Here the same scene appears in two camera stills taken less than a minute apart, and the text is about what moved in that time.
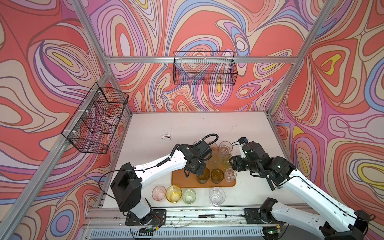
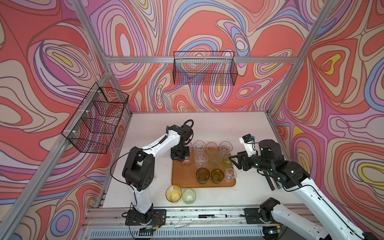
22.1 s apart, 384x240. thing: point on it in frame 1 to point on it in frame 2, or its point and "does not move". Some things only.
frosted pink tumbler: [214, 147] does not move
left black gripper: [203, 165] to [174, 157]
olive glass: [217, 176] does not move
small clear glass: [230, 174] does not move
